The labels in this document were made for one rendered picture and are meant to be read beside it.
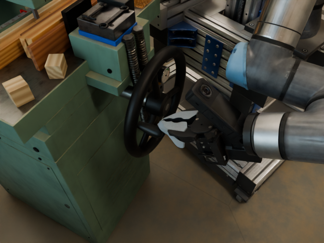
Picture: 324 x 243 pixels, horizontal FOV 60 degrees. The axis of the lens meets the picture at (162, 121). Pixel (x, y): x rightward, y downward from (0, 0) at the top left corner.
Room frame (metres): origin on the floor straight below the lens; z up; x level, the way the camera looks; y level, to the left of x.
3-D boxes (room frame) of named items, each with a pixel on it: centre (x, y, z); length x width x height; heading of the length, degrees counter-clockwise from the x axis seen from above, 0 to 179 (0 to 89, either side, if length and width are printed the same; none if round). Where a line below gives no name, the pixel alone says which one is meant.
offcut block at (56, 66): (0.50, 0.24, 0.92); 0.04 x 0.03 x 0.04; 2
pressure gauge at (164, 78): (0.78, 0.00, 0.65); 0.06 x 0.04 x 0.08; 152
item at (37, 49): (0.61, 0.23, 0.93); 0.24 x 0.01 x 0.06; 152
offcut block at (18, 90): (0.42, 0.29, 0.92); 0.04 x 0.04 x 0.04; 41
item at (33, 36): (0.61, 0.25, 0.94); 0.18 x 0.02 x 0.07; 152
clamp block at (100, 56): (0.59, 0.12, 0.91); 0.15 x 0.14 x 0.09; 152
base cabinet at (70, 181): (0.70, 0.42, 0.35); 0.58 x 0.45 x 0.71; 62
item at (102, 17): (0.60, 0.12, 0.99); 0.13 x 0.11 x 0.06; 152
